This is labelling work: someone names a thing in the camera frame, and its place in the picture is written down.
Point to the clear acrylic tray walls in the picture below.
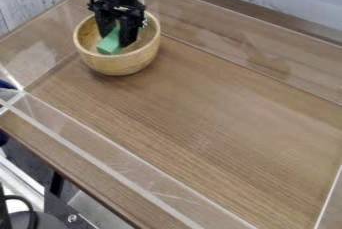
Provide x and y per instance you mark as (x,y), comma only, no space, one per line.
(217,139)

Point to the green rectangular block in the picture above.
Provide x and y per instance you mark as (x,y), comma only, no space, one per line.
(108,45)

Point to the light wooden bowl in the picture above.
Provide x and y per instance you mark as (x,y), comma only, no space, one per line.
(132,59)

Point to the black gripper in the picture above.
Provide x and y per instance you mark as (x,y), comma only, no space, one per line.
(131,21)

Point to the black table leg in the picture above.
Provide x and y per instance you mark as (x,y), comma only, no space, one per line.
(56,184)

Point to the grey metal base plate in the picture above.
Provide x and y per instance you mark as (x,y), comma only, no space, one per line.
(64,213)

